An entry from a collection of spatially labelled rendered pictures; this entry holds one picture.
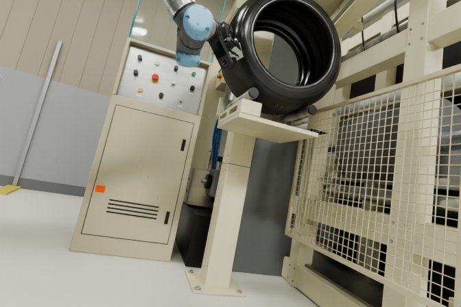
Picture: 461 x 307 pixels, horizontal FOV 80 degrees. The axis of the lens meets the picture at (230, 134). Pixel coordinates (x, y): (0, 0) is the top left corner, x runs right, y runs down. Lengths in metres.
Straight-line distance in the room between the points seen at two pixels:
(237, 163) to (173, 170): 0.45
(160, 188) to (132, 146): 0.30
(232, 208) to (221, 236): 0.15
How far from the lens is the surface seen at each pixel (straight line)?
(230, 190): 1.46
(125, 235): 1.77
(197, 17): 0.74
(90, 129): 3.89
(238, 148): 1.47
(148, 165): 1.72
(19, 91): 4.02
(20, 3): 4.35
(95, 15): 4.29
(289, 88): 1.21
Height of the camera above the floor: 0.53
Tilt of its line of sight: 9 degrees up
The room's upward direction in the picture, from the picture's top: 11 degrees clockwise
